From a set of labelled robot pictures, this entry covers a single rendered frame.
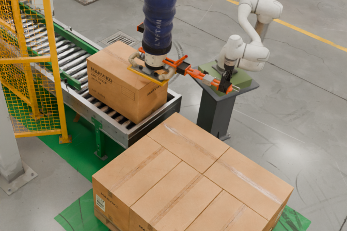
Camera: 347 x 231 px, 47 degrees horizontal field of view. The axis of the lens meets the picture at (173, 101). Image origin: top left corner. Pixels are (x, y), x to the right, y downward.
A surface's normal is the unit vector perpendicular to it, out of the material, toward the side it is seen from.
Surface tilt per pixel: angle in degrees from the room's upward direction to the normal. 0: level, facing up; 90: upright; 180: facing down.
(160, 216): 0
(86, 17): 0
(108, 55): 0
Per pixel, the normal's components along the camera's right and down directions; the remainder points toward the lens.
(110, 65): 0.09, -0.74
